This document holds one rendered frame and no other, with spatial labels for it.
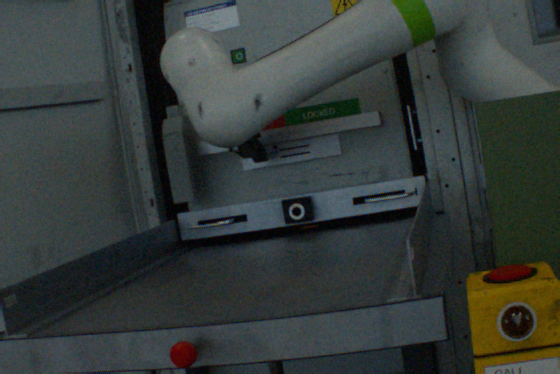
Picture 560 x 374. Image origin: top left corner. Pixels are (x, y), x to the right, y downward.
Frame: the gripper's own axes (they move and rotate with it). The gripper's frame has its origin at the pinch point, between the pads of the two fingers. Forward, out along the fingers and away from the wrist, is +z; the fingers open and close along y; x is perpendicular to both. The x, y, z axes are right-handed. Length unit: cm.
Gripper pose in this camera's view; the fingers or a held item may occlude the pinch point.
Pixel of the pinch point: (256, 151)
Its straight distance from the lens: 153.4
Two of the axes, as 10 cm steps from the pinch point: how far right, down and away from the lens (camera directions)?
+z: 2.8, 4.0, 8.7
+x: 9.6, -1.5, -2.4
